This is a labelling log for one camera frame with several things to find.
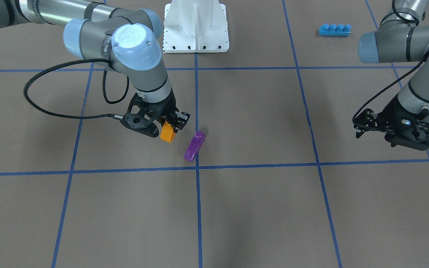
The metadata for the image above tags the purple trapezoid block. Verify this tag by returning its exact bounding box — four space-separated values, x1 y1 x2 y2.
184 130 206 162

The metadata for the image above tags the long blue duplo block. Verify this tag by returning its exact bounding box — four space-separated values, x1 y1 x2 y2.
318 23 352 36

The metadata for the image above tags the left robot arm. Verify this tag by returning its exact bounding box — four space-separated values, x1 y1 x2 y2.
352 0 429 151

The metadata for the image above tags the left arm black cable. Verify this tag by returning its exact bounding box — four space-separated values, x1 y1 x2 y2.
352 0 429 125

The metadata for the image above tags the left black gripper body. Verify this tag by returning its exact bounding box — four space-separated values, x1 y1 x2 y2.
353 96 429 151

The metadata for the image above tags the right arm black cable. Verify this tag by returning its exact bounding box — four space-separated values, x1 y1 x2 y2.
23 61 130 120

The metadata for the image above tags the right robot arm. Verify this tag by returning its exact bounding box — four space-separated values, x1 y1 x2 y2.
0 0 190 138

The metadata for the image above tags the orange trapezoid block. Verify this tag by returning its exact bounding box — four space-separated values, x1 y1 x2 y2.
160 121 177 144

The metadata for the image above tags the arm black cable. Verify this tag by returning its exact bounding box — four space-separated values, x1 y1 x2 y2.
352 0 429 125
23 61 130 120

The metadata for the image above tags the white camera pole base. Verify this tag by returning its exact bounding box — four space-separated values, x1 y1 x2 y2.
162 0 230 53

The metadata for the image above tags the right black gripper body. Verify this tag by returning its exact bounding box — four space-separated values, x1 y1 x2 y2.
121 93 180 138

